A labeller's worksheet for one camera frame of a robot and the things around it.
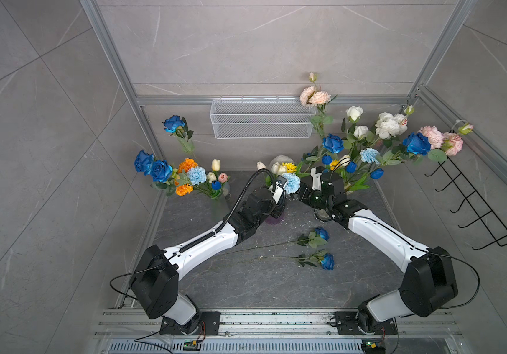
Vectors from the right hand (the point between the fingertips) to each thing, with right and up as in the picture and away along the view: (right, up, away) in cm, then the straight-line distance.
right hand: (294, 190), depth 83 cm
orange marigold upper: (-39, +9, -8) cm, 40 cm away
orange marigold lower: (-38, 0, -13) cm, 40 cm away
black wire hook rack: (+52, -11, -25) cm, 59 cm away
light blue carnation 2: (-34, +5, -13) cm, 37 cm away
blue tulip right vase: (+27, +6, -10) cm, 29 cm away
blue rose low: (+8, -27, +3) cm, 28 cm away
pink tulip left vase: (-27, +5, -7) cm, 28 cm away
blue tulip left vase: (-29, +2, -9) cm, 30 cm away
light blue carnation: (-3, +2, -13) cm, 14 cm away
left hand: (-6, 0, -5) cm, 8 cm away
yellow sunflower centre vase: (-1, +9, 0) cm, 9 cm away
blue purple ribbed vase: (-7, -14, +14) cm, 21 cm away
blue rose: (+11, -19, +7) cm, 23 cm away
